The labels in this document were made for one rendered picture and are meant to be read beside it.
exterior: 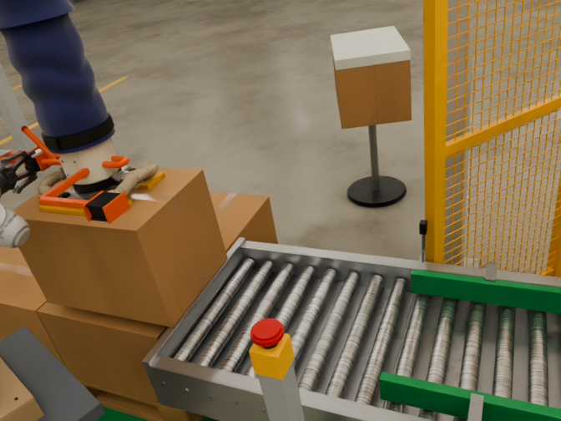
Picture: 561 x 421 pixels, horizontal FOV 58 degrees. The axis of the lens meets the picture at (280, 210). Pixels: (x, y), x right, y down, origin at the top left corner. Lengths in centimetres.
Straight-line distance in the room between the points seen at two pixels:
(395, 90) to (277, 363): 212
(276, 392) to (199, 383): 53
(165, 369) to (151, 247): 38
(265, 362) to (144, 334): 90
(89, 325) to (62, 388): 56
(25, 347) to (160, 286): 44
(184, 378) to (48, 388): 38
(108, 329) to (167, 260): 45
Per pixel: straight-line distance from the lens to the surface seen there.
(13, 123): 517
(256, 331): 106
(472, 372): 162
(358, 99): 293
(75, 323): 216
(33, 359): 171
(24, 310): 235
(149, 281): 170
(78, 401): 151
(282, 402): 118
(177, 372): 168
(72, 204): 156
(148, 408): 241
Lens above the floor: 177
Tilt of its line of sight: 31 degrees down
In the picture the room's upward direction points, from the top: 10 degrees counter-clockwise
